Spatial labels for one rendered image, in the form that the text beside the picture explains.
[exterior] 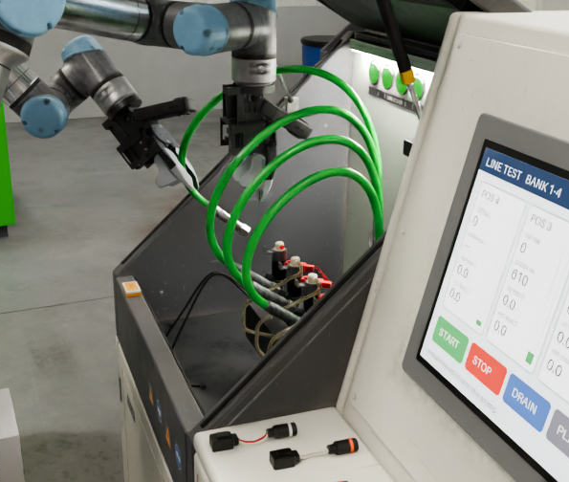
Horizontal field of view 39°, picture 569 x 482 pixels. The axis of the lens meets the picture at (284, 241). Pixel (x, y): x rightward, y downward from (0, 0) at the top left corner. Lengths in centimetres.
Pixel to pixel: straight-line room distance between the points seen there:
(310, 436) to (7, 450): 42
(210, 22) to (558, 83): 56
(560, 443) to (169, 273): 112
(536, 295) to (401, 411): 29
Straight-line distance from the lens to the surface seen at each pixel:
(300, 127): 143
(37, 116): 147
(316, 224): 187
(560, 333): 86
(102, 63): 160
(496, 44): 102
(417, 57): 150
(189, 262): 180
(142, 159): 155
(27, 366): 346
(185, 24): 127
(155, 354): 145
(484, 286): 95
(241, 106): 138
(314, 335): 118
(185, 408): 129
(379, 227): 127
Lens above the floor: 163
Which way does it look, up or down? 20 degrees down
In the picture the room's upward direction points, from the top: 1 degrees clockwise
